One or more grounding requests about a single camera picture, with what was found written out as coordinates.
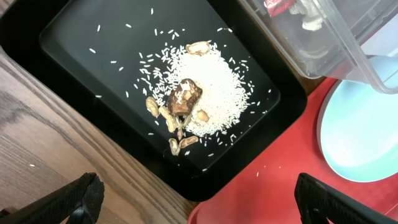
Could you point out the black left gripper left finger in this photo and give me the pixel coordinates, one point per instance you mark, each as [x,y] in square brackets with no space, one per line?
[79,201]

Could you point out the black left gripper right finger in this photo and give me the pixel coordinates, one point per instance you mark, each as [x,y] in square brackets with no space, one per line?
[318,203]

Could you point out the light blue plate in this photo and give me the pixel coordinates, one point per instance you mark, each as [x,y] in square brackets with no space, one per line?
[357,132]

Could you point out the red strawberry cake wrapper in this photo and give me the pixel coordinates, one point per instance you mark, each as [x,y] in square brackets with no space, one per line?
[275,7]

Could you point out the red plastic tray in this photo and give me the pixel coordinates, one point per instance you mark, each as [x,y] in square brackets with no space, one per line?
[264,191]

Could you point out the black plastic tray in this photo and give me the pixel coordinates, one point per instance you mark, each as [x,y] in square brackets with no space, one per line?
[47,38]

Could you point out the food scraps and rice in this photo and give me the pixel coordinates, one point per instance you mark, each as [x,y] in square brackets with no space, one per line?
[177,72]

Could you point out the clear plastic bin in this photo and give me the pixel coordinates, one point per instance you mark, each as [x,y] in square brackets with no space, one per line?
[357,39]

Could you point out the white crumpled tissue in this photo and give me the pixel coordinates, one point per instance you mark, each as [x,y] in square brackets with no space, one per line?
[311,20]

